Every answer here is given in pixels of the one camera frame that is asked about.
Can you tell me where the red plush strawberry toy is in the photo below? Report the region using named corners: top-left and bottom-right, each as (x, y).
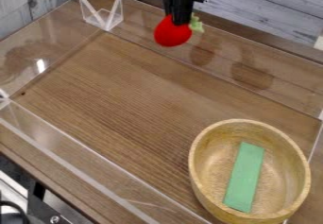
top-left (154, 14), bottom-right (204, 47)

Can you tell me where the wooden bowl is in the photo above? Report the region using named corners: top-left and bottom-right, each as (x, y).
top-left (188, 119), bottom-right (311, 224)

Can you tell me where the green rectangular block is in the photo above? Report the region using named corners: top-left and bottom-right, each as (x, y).
top-left (223, 142), bottom-right (266, 213)

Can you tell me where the clear acrylic corner bracket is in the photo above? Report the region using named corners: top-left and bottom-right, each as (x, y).
top-left (80, 0), bottom-right (124, 31)

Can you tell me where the clear acrylic front wall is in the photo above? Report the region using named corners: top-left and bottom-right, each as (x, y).
top-left (0, 99), bottom-right (211, 224)

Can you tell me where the black metal table mount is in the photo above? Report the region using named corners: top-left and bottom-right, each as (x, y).
top-left (27, 181), bottom-right (72, 224)

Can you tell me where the black cable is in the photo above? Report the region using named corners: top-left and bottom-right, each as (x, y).
top-left (0, 199), bottom-right (31, 224)

